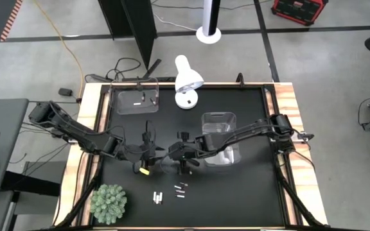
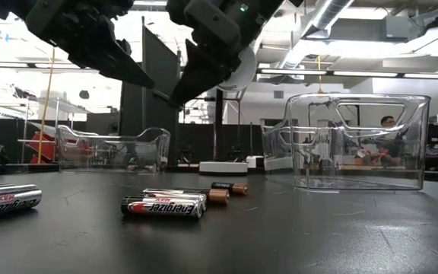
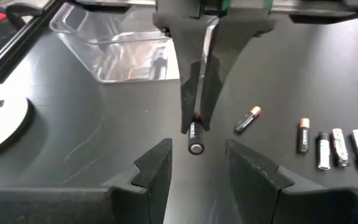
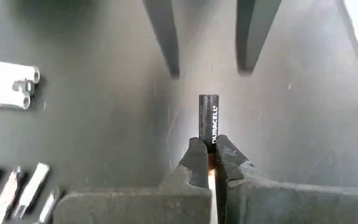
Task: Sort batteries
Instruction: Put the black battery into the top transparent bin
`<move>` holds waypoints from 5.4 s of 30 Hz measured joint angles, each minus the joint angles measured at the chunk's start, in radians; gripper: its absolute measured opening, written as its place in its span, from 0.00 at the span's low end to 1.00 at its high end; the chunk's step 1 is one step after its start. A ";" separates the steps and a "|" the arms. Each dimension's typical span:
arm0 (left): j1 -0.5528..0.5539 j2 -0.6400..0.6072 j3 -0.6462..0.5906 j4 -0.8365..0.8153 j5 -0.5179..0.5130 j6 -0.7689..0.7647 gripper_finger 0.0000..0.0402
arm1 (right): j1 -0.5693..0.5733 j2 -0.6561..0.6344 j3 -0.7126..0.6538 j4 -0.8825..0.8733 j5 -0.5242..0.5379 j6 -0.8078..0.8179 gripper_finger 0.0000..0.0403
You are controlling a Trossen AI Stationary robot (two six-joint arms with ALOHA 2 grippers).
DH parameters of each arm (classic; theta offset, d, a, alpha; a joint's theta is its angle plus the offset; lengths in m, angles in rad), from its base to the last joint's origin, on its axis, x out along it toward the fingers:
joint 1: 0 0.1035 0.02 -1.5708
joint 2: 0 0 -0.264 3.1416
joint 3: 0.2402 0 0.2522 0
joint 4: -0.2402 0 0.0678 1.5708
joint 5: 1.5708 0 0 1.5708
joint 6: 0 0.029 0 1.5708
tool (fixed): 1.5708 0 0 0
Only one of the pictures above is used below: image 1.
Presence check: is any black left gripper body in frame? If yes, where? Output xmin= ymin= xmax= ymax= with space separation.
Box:
xmin=139 ymin=130 xmax=156 ymax=176

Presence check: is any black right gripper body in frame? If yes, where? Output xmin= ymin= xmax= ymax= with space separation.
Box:
xmin=172 ymin=130 xmax=198 ymax=176

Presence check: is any clear plastic bin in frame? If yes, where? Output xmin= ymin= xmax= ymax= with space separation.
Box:
xmin=200 ymin=111 xmax=242 ymax=167
xmin=109 ymin=76 xmax=160 ymax=116

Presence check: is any green spiky plant ball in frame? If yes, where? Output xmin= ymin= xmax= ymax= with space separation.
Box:
xmin=89 ymin=184 xmax=128 ymax=225

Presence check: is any black power strip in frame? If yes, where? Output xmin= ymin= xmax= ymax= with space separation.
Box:
xmin=121 ymin=76 xmax=177 ymax=82

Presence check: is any white desk lamp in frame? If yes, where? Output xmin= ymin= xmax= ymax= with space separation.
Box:
xmin=174 ymin=54 xmax=205 ymax=110

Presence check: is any white pole with round base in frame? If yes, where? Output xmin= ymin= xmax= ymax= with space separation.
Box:
xmin=195 ymin=0 xmax=222 ymax=45

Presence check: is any black partition panel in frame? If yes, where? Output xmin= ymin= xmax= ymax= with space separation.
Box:
xmin=97 ymin=0 xmax=163 ymax=71

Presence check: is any grey desk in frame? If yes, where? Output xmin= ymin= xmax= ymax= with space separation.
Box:
xmin=0 ymin=98 xmax=30 ymax=197

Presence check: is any red and black toolbox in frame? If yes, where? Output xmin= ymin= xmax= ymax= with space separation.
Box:
xmin=270 ymin=0 xmax=329 ymax=26

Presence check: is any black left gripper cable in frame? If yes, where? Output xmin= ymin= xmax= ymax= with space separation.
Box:
xmin=145 ymin=120 xmax=157 ymax=145

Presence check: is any black aluminium table frame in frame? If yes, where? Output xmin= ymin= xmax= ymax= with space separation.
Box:
xmin=55 ymin=81 xmax=327 ymax=231

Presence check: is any yellow floor cable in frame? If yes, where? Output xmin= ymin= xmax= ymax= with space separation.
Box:
xmin=32 ymin=0 xmax=85 ymax=99

